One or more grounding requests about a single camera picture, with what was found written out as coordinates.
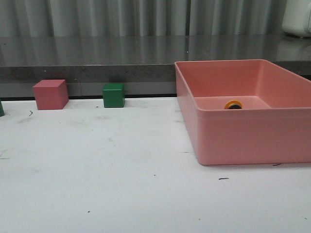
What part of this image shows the yellow push button switch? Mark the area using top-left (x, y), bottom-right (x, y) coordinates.
top-left (224, 100), bottom-right (242, 109)

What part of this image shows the grey counter shelf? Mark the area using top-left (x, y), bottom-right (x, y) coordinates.
top-left (0, 34), bottom-right (311, 100)

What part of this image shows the green block at left edge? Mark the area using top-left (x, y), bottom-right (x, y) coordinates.
top-left (0, 101), bottom-right (5, 117)

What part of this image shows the pink cube block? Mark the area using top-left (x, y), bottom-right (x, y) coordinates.
top-left (33, 79), bottom-right (69, 110)

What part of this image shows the white appliance in background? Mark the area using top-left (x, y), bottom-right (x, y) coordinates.
top-left (282, 0), bottom-right (311, 37)

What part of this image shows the pink plastic bin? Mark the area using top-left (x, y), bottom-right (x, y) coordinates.
top-left (175, 59), bottom-right (311, 166)

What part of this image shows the green cube block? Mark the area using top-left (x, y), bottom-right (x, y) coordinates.
top-left (103, 83), bottom-right (125, 108)

